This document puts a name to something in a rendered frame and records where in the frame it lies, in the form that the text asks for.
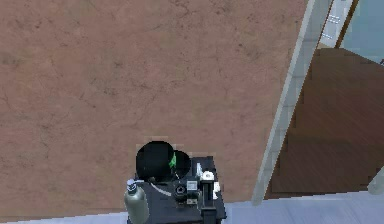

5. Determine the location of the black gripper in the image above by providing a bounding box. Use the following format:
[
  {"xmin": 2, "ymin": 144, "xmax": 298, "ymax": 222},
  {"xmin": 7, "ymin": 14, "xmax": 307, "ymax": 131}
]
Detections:
[{"xmin": 148, "ymin": 177, "xmax": 189, "ymax": 205}]

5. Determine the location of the dark grey side table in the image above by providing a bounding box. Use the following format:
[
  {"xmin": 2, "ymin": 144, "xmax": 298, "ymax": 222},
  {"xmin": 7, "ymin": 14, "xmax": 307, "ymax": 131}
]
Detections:
[{"xmin": 126, "ymin": 155, "xmax": 228, "ymax": 224}]

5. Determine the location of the black hat with green band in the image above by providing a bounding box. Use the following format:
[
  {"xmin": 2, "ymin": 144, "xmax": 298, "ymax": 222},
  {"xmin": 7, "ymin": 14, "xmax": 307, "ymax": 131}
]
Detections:
[{"xmin": 135, "ymin": 140, "xmax": 192, "ymax": 184}]

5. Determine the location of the grey spray bottle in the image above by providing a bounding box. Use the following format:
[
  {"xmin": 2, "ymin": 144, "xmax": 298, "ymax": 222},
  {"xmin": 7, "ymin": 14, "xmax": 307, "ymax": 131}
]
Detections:
[{"xmin": 123, "ymin": 178, "xmax": 150, "ymax": 224}]

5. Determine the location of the white paper roll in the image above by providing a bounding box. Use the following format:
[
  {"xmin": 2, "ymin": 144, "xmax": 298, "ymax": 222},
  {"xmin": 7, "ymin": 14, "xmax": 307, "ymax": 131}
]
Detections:
[{"xmin": 200, "ymin": 170, "xmax": 215, "ymax": 183}]

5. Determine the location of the white room door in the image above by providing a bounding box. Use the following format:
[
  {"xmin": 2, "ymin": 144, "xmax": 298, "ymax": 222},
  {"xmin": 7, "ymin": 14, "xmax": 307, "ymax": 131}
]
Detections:
[{"xmin": 318, "ymin": 0, "xmax": 355, "ymax": 48}]

